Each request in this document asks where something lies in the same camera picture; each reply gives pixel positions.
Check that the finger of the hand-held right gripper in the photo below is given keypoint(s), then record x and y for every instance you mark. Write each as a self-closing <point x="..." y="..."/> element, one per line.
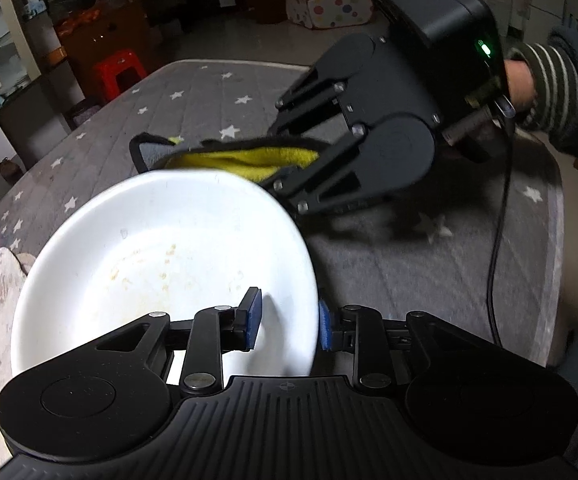
<point x="314" y="105"/>
<point x="329" y="180"/>

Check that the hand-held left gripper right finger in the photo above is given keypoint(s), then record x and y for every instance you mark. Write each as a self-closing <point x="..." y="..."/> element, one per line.
<point x="326" y="325"/>

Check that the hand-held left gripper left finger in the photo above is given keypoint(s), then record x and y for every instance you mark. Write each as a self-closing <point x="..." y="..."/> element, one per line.
<point x="253" y="317"/>

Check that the yellow and grey cleaning cloth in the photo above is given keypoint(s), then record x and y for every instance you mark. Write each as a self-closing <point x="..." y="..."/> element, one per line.
<point x="249" y="157"/>

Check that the white bowl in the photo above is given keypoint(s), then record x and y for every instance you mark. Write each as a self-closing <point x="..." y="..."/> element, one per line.
<point x="144" y="260"/>

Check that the person's right hand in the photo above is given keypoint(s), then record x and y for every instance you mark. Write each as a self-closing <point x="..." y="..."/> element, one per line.
<point x="519" y="85"/>

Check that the grey star-print table cover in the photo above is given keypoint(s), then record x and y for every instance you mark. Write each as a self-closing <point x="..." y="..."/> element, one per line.
<point x="209" y="95"/>

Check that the red plastic stool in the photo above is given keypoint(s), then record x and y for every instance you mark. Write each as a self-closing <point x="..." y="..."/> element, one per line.
<point x="119" y="67"/>

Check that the dark bucket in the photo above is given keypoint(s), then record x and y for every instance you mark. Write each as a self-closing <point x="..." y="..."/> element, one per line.
<point x="83" y="114"/>

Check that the brown wooden cabinet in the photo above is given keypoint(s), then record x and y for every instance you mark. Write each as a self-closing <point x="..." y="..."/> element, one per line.
<point x="89" y="40"/>

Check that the pile of oranges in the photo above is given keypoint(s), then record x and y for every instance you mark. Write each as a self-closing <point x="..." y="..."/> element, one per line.
<point x="81" y="20"/>

